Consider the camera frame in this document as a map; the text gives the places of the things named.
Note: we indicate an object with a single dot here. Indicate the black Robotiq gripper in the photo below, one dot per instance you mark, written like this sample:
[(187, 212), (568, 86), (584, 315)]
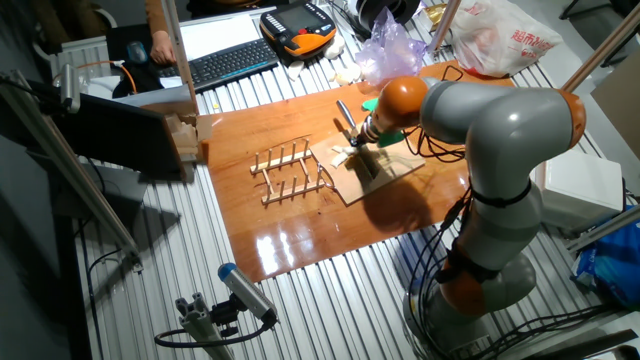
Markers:
[(360, 141)]

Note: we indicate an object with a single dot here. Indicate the steel cleaver knife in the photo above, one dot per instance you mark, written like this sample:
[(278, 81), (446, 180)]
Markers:
[(346, 115)]

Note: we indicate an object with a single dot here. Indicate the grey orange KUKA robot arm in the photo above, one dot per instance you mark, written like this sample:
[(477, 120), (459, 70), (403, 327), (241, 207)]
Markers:
[(505, 130)]

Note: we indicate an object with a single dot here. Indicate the person forearm brown sleeve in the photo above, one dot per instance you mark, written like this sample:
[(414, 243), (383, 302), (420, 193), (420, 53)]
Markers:
[(156, 15)]

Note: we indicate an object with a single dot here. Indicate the small white radish slice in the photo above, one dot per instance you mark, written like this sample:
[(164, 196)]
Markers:
[(338, 148)]

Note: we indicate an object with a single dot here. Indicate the white radish piece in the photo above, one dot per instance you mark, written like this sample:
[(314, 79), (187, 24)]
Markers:
[(341, 160)]

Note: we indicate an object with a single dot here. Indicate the person hand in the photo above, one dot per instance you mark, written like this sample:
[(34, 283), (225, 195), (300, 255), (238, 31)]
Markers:
[(163, 49)]

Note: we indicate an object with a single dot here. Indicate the wooden peg dish rack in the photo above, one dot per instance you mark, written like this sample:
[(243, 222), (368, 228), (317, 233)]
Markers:
[(295, 192)]

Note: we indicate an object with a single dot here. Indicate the clear plastic bag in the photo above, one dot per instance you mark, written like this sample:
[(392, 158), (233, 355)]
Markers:
[(390, 50)]

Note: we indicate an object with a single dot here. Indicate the large glossy wooden board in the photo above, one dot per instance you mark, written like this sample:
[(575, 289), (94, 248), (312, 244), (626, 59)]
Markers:
[(300, 235)]

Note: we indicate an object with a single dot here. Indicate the orange black teach pendant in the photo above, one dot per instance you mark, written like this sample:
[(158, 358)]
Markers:
[(300, 30)]

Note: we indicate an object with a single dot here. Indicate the black round device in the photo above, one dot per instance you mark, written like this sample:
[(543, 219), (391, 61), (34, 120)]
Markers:
[(400, 7)]

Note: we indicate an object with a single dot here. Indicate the gold foil package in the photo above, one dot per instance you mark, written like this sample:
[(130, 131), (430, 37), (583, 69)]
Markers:
[(434, 12)]

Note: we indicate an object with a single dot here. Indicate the black computer keyboard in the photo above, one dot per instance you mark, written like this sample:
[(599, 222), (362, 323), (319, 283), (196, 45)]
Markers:
[(230, 62)]

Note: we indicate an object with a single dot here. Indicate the stacked wooden blocks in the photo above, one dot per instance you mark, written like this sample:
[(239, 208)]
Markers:
[(185, 135)]

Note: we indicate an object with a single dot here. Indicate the white paper sheet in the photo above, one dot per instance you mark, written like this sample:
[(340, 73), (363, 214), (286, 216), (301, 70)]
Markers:
[(215, 35)]

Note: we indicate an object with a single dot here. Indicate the white plastic bag red print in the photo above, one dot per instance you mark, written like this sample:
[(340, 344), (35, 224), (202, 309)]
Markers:
[(510, 35)]

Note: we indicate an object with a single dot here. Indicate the white plastic drawer box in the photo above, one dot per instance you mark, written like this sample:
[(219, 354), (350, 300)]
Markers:
[(575, 185)]

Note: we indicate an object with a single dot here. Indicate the black monitor screen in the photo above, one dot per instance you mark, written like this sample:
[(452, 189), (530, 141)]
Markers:
[(120, 135)]

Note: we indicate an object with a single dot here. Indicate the blue computer mouse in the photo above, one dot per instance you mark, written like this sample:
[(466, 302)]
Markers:
[(136, 51)]

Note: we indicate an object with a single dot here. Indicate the black mouse pad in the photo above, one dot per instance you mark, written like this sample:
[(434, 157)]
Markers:
[(120, 50)]

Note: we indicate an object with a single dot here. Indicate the brown cardboard sheet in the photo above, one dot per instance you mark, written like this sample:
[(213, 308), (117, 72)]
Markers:
[(620, 100)]

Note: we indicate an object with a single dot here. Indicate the blue plastic bag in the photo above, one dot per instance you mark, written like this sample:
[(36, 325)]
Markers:
[(615, 260)]

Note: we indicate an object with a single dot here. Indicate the grey camera blue cap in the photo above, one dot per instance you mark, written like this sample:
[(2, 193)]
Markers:
[(245, 290)]

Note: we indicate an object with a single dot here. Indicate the upright frame post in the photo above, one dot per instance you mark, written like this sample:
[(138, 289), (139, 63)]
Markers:
[(180, 60)]

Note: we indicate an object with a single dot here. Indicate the aluminium camera bracket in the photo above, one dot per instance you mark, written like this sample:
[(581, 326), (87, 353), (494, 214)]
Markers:
[(200, 325)]

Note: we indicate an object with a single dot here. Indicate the aluminium frame profile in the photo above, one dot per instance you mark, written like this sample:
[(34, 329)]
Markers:
[(605, 227)]

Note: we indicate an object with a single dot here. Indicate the grey depth camera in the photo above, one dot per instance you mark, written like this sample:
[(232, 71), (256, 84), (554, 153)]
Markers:
[(70, 87)]

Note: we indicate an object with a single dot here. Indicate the slanted aluminium frame post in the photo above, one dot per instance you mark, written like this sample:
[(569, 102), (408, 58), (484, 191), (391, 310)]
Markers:
[(65, 165)]

